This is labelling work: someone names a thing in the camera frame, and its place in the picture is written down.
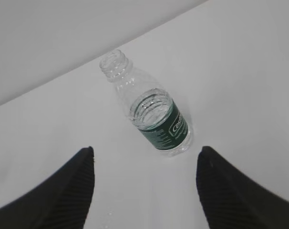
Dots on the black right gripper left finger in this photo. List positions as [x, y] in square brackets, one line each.
[60, 202]

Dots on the clear water bottle green label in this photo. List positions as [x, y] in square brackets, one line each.
[147, 104]

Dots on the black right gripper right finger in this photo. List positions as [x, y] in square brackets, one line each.
[231, 200]

